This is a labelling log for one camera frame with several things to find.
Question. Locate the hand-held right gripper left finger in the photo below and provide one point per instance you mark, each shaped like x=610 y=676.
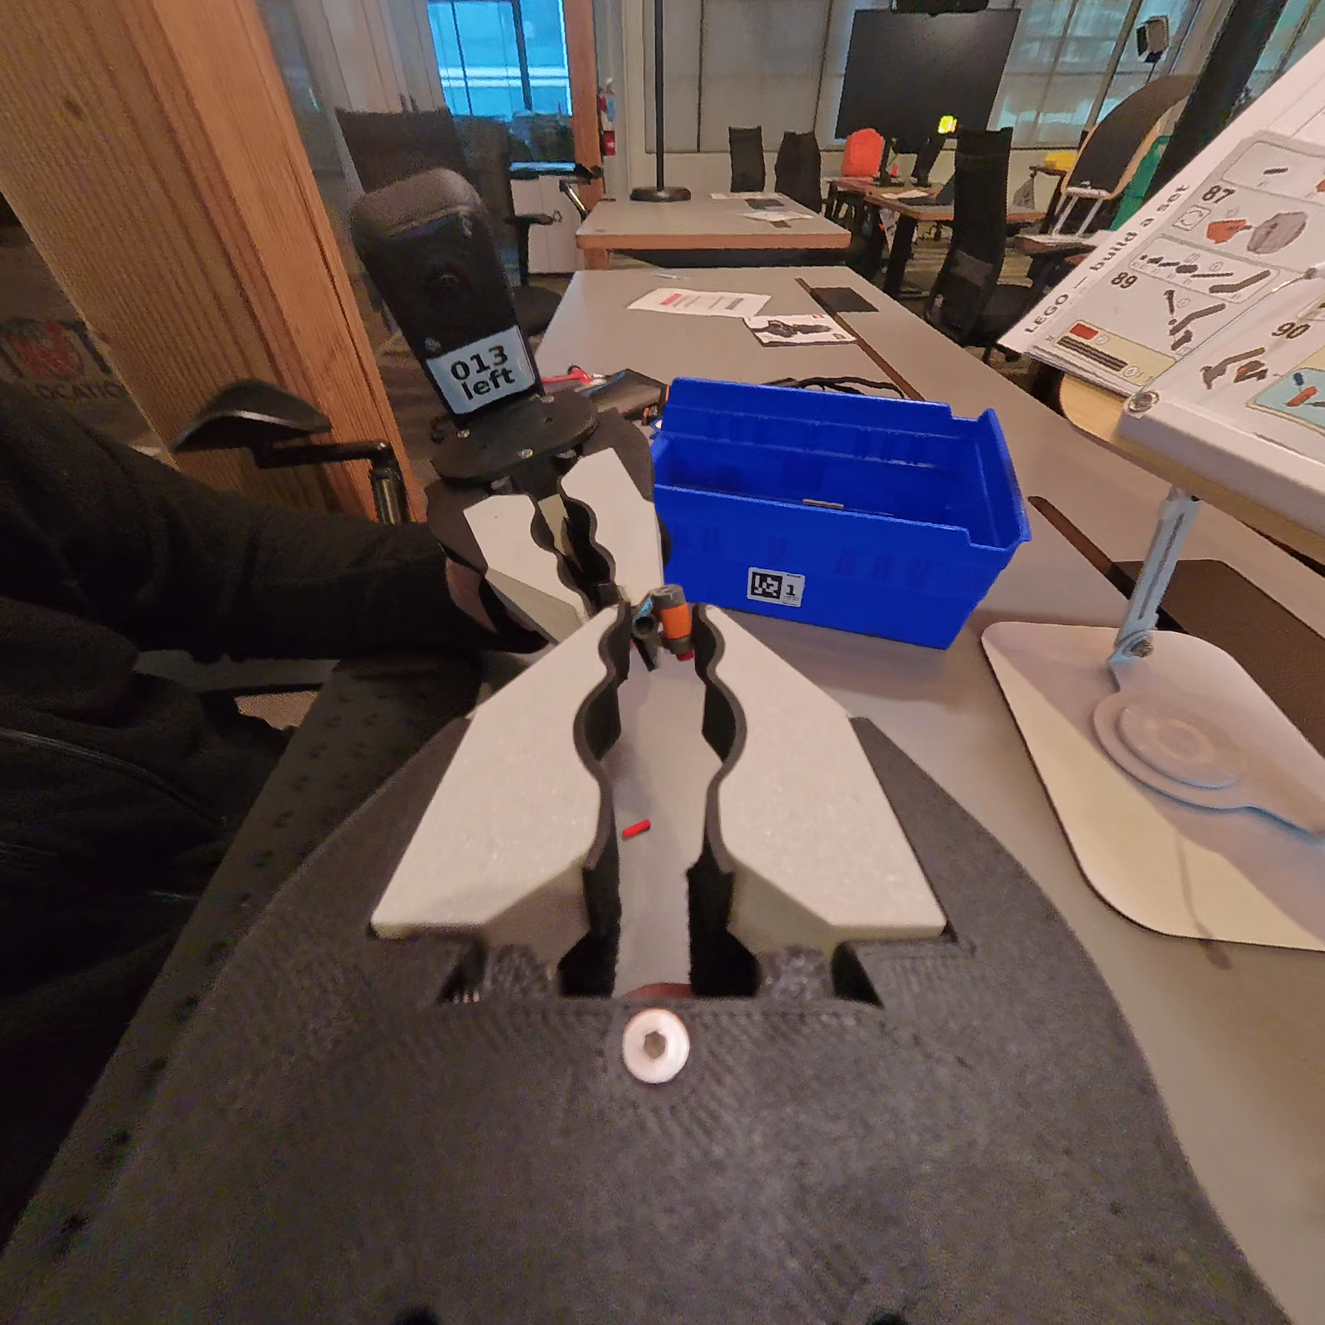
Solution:
x=497 y=828

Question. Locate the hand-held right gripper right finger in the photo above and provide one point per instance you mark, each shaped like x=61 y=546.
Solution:
x=817 y=828

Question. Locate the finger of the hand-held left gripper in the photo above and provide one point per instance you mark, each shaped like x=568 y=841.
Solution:
x=506 y=549
x=626 y=517

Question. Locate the small grey orange brick joint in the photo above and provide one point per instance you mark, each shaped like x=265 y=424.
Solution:
x=678 y=615

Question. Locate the person's left forearm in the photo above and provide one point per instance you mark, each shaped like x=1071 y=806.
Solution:
x=206 y=558

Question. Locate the person's left hand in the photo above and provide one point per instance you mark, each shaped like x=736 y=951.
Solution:
x=473 y=598

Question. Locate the black office chair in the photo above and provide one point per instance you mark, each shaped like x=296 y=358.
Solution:
x=973 y=227
x=796 y=165
x=744 y=154
x=404 y=134

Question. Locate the red fire extinguisher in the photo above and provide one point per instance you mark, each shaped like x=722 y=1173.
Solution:
x=609 y=113

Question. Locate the white paper sheet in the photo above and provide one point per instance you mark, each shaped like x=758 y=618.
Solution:
x=699 y=301

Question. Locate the black chair armrest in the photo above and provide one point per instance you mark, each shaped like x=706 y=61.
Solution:
x=247 y=408

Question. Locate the white book stand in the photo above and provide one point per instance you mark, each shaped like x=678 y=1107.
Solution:
x=1055 y=744

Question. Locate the blue plastic bin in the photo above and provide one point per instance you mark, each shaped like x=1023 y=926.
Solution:
x=880 y=558

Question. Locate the printed leaflet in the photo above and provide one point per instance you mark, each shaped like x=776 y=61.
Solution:
x=801 y=328

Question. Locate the grey meeting table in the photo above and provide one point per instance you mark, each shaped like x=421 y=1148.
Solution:
x=714 y=222

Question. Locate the black floor lamp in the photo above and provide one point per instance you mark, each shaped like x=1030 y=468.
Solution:
x=662 y=102

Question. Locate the wooden pillar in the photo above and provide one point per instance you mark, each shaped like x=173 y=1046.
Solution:
x=154 y=206

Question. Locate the person's black clothing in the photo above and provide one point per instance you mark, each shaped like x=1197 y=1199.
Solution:
x=82 y=776

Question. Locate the wooden desk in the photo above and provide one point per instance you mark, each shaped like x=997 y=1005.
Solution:
x=910 y=202

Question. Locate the orange chair back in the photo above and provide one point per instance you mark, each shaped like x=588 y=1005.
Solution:
x=864 y=150

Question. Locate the large black monitor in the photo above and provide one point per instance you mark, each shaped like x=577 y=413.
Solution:
x=926 y=72

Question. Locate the toy instruction booklet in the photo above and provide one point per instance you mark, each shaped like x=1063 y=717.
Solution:
x=1189 y=268

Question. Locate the curved black wooden chair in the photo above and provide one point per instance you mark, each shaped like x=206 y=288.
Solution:
x=1139 y=145

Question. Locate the wall poster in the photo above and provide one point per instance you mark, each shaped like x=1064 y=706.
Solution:
x=52 y=356

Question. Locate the black post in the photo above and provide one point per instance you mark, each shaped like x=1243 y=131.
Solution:
x=1232 y=72

